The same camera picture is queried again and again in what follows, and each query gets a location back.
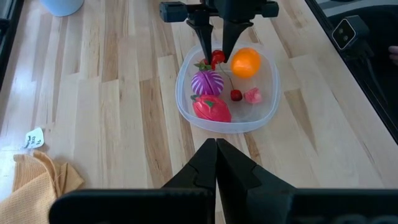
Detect orange toy orange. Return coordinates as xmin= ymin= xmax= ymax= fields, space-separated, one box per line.
xmin=229 ymin=47 xmax=262 ymax=79

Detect small pink toy piece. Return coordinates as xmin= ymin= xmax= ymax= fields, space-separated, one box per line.
xmin=243 ymin=87 xmax=263 ymax=105

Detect purple white striped toy onion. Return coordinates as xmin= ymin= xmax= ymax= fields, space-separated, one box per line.
xmin=190 ymin=70 xmax=225 ymax=96

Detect dark red toy cherry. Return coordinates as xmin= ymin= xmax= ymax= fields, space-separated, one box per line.
xmin=218 ymin=63 xmax=244 ymax=103

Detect yellow folded cloth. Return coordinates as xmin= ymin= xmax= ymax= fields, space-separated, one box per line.
xmin=0 ymin=150 xmax=85 ymax=224

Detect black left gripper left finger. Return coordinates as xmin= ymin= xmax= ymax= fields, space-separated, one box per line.
xmin=49 ymin=138 xmax=218 ymax=224

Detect red dragon fruit toy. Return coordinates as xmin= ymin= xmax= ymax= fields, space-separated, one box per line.
xmin=190 ymin=94 xmax=233 ymax=123

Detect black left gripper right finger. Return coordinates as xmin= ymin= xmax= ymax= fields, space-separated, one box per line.
xmin=216 ymin=138 xmax=398 ymax=224

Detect white paper note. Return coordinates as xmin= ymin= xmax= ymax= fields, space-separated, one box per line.
xmin=23 ymin=126 xmax=45 ymax=149

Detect clear plastic tupperware container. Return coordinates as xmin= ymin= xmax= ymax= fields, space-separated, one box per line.
xmin=175 ymin=42 xmax=282 ymax=134

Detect grey table-level camera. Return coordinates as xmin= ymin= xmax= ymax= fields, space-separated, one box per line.
xmin=331 ymin=15 xmax=371 ymax=52

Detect bright red toy cherry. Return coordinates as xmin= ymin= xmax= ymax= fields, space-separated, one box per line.
xmin=210 ymin=49 xmax=226 ymax=71

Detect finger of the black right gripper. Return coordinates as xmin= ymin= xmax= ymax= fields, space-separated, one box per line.
xmin=185 ymin=20 xmax=215 ymax=65
xmin=221 ymin=20 xmax=254 ymax=63

